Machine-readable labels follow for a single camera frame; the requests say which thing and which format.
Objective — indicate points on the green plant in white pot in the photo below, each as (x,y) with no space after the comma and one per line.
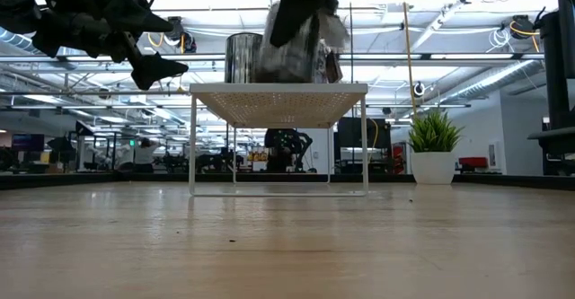
(433,169)

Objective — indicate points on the red box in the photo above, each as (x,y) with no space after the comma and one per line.
(475,162)

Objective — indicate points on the small background monitor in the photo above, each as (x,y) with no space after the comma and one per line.
(27,142)

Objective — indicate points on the gray computer desk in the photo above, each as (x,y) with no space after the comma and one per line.
(557,139)

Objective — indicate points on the black aluminium table frame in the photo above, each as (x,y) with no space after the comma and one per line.
(54,181)

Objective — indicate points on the person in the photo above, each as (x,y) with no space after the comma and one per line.
(144,155)

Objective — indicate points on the black computer monitor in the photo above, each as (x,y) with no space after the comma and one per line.
(567,65)

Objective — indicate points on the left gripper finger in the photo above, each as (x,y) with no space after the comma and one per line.
(155,71)
(139,16)

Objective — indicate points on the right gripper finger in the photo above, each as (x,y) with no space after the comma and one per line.
(292,23)

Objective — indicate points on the white perforated metal shelf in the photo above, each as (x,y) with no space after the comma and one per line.
(278,88)

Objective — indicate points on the red background cabinet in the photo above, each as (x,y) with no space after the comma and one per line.
(398,157)

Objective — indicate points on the black background screen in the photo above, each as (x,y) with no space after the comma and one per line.
(355,133)

